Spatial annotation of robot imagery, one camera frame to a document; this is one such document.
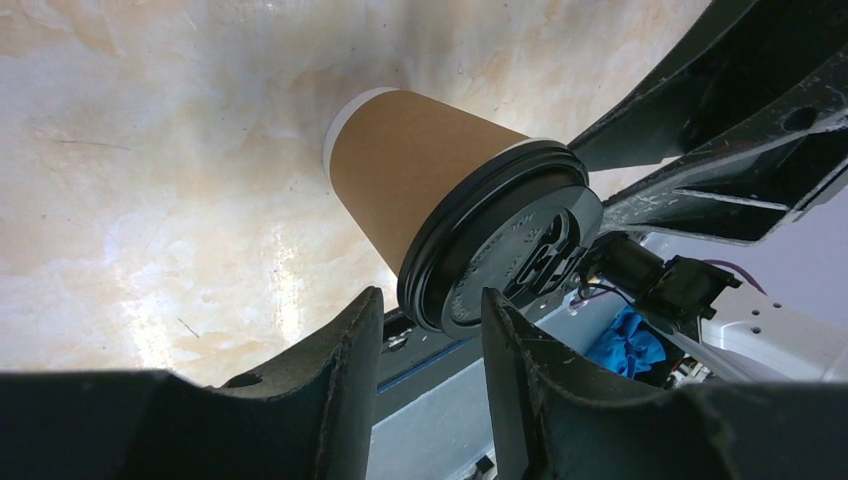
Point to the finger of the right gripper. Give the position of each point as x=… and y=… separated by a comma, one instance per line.
x=768, y=171
x=737, y=58

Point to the black cup lid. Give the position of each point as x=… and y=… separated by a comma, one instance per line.
x=519, y=224

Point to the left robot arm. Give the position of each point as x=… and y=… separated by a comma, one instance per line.
x=740, y=331

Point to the blue snack bag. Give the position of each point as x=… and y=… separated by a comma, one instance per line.
x=625, y=348

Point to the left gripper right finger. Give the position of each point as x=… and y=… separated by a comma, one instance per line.
x=557, y=415

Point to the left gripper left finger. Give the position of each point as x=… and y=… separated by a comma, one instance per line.
x=307, y=413

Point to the brown paper cup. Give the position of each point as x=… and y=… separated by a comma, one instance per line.
x=392, y=156

